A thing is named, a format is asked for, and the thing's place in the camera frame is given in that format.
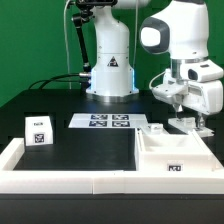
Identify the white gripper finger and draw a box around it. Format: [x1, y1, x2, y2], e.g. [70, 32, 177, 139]
[173, 104, 183, 119]
[196, 113, 205, 129]

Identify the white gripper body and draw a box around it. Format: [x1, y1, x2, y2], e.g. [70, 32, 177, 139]
[163, 59, 224, 115]

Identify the white cabinet door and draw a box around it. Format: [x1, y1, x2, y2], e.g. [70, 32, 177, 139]
[147, 123, 167, 135]
[168, 117, 214, 138]

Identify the white cabinet body box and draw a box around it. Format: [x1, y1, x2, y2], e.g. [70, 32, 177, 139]
[135, 130, 216, 172]

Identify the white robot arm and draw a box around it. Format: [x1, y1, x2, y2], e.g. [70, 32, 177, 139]
[87, 0, 224, 130]

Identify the white cabinet top block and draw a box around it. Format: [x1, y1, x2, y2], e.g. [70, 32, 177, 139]
[25, 116, 53, 146]

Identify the white marker sheet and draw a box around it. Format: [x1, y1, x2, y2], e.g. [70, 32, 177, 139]
[69, 113, 148, 128]

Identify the white U-shaped fence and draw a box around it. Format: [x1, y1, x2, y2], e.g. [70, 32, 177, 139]
[0, 138, 224, 194]

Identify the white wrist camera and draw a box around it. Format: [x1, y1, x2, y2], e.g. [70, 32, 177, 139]
[152, 83, 188, 104]

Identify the white cable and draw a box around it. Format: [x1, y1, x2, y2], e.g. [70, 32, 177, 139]
[62, 0, 76, 90]

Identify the black cable bundle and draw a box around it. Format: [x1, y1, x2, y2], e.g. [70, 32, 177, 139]
[27, 72, 92, 90]

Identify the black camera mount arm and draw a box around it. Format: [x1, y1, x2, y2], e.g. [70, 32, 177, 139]
[71, 0, 118, 73]

